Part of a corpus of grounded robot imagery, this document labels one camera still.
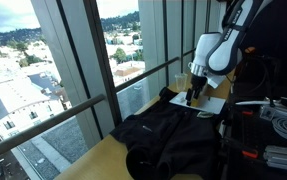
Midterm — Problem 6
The clear plastic cup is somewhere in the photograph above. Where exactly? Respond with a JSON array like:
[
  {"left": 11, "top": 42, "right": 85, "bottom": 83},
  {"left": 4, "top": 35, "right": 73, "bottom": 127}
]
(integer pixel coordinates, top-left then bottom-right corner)
[{"left": 174, "top": 73, "right": 188, "bottom": 93}]

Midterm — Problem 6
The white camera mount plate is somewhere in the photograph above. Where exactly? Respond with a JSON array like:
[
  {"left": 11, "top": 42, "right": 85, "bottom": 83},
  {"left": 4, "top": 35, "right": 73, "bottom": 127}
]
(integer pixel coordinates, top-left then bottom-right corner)
[{"left": 205, "top": 74, "right": 227, "bottom": 90}]

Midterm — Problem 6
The folded dollar bill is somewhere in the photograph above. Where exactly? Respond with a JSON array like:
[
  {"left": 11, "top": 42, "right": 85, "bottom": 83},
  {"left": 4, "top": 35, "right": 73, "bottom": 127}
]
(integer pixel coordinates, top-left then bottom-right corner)
[{"left": 196, "top": 110, "right": 215, "bottom": 120}]

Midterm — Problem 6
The black clamp orange handle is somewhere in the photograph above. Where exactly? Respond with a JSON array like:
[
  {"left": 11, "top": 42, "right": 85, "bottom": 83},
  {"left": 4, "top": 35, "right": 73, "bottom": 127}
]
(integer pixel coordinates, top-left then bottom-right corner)
[
  {"left": 221, "top": 108, "right": 255, "bottom": 129},
  {"left": 221, "top": 136, "right": 260, "bottom": 160}
]

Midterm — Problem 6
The grey metal handrail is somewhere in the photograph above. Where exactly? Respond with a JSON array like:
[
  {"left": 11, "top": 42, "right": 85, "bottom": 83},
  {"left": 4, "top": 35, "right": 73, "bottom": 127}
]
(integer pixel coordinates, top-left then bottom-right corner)
[{"left": 0, "top": 48, "right": 197, "bottom": 164}]

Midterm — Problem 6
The aluminium profile rail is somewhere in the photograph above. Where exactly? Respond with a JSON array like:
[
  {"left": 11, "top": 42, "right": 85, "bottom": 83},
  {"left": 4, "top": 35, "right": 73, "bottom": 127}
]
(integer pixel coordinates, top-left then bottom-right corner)
[
  {"left": 262, "top": 144, "right": 287, "bottom": 173},
  {"left": 258, "top": 103, "right": 287, "bottom": 124}
]

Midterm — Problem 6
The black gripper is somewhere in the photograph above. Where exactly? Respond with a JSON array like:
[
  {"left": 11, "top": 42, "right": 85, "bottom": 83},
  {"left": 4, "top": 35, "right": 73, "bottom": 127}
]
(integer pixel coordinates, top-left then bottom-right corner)
[{"left": 185, "top": 74, "right": 208, "bottom": 107}]

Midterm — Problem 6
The black zippered bag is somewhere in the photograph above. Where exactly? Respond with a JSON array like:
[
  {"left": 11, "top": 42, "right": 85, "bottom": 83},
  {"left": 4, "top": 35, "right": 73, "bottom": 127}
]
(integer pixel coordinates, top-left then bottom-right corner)
[{"left": 110, "top": 87, "right": 222, "bottom": 180}]

